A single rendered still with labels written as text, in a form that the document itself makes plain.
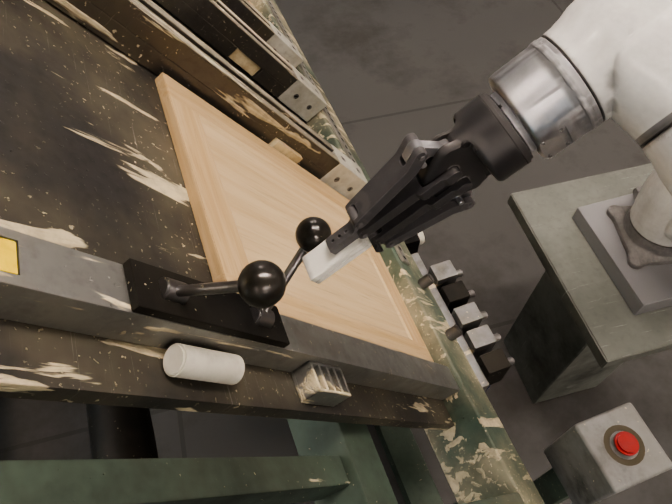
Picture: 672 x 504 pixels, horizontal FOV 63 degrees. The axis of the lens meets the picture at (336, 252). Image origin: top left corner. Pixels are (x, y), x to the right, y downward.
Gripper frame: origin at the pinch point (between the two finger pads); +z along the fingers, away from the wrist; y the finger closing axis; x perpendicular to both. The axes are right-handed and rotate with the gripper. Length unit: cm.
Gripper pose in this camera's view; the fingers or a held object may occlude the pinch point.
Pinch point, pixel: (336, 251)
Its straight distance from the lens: 55.2
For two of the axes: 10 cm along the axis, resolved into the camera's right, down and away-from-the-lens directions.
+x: -3.5, -7.8, 5.2
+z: -7.6, 5.6, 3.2
